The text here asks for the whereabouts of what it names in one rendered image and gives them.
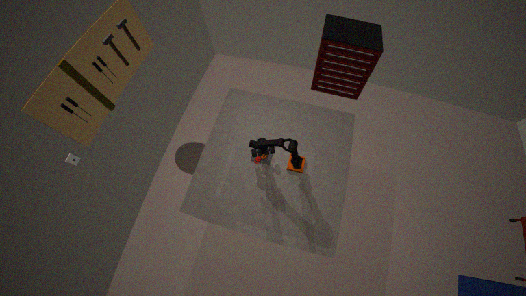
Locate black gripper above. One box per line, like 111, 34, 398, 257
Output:
251, 147, 275, 157

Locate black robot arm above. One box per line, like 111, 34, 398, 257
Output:
249, 138, 303, 169

